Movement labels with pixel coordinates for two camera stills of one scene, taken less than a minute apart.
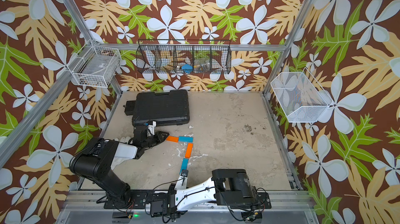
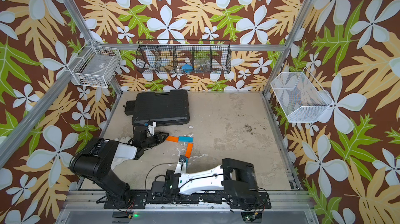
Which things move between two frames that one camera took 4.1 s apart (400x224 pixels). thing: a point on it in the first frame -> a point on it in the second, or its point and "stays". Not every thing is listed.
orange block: [172, 138] stays
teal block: [186, 139] stays
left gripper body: [153, 140] stays
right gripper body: [171, 189] -> [169, 175]
